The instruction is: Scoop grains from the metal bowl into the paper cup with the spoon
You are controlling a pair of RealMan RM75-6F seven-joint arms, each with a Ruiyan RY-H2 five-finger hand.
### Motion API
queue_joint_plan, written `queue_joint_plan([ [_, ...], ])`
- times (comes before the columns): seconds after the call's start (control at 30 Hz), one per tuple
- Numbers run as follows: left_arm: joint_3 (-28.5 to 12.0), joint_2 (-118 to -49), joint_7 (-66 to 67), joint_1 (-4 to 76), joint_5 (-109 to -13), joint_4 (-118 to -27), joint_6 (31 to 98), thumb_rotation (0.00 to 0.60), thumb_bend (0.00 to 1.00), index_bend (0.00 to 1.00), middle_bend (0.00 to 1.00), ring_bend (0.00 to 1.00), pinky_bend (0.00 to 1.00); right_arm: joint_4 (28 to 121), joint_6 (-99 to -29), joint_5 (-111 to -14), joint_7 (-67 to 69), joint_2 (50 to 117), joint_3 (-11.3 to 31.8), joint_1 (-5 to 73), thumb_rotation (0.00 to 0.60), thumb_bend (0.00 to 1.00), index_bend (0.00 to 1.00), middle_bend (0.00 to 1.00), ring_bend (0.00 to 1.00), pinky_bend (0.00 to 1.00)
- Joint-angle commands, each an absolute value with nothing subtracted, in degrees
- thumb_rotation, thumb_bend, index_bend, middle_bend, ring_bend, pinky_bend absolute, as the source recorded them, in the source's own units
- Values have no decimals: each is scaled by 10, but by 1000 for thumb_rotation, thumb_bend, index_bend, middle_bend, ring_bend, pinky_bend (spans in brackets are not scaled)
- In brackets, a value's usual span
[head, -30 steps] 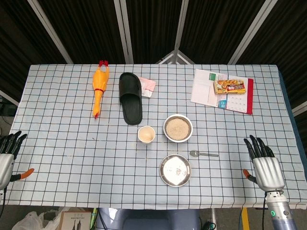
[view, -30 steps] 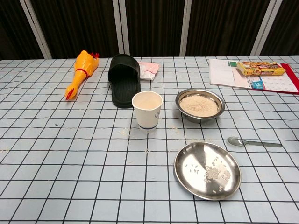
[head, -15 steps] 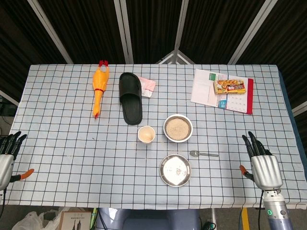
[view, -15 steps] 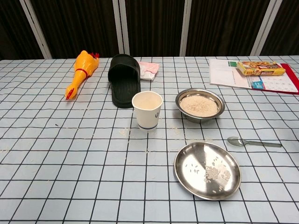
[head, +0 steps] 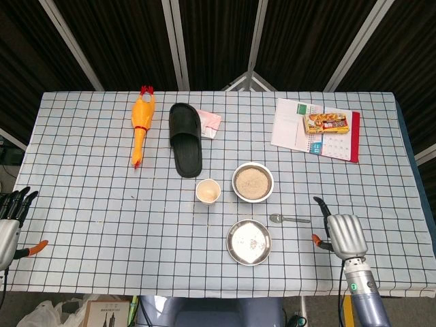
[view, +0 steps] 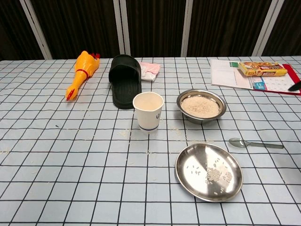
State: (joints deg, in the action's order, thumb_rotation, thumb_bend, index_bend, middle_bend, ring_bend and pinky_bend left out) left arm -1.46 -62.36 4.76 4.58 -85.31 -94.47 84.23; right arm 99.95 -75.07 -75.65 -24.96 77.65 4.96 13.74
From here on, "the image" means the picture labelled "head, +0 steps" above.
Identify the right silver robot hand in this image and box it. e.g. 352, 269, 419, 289
312, 196, 369, 262

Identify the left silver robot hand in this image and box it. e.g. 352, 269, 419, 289
0, 186, 49, 272

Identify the metal spoon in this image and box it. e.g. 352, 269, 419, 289
270, 213, 311, 225

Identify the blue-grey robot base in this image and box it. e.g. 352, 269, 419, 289
136, 295, 285, 327

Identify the steel bowl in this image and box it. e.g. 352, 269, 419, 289
232, 161, 275, 204
226, 219, 273, 266

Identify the uncooked white rice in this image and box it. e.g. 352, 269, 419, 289
236, 167, 270, 198

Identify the white paper cup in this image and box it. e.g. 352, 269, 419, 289
195, 178, 222, 207

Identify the black equipment box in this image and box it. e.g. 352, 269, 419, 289
0, 136, 25, 168

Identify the white plastic bag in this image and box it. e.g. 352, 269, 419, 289
16, 298, 91, 327

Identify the blue checked tablecloth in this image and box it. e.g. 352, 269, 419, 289
0, 90, 436, 300

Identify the yellow curry box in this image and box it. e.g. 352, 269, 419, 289
302, 112, 351, 135

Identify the white red desk calendar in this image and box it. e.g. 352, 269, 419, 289
270, 97, 361, 164

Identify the brown cardboard box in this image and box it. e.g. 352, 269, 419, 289
82, 300, 132, 327

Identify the pink white plastic packet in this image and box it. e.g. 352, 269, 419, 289
197, 109, 222, 140

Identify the black rubber slipper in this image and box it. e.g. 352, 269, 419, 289
168, 102, 204, 178

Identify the white metal screen foot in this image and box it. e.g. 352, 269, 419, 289
221, 69, 277, 92

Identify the yellow rubber chicken toy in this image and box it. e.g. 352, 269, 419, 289
131, 85, 157, 170

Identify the black folding screen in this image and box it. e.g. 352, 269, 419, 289
0, 0, 436, 171

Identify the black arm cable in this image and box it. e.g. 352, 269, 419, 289
0, 267, 10, 307
338, 261, 345, 327

